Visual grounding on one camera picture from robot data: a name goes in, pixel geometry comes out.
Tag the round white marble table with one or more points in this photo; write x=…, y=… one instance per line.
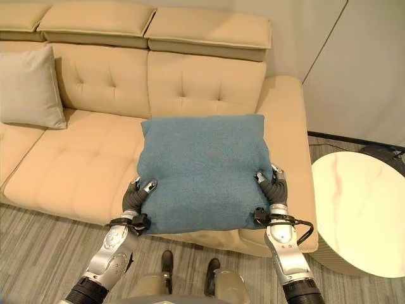
x=357, y=209

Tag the beige leather sofa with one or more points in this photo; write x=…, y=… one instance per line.
x=126, y=95

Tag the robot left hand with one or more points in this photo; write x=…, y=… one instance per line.
x=134, y=198

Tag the grey square cushion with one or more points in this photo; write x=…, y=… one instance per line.
x=30, y=88

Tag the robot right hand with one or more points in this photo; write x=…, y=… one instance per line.
x=277, y=192

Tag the blue square cushion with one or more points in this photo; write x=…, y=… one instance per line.
x=202, y=174

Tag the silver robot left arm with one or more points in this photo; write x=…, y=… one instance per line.
x=107, y=253

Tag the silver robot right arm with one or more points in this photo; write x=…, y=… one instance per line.
x=289, y=253

